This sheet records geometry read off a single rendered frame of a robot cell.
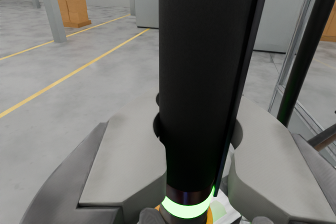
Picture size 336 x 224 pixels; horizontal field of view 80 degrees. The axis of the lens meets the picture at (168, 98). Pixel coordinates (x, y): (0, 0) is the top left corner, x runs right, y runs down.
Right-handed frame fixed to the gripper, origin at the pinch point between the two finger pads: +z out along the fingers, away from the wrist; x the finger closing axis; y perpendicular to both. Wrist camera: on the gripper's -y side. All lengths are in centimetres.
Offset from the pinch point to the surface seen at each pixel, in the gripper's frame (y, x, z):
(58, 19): 95, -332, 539
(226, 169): 43, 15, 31
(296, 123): 68, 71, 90
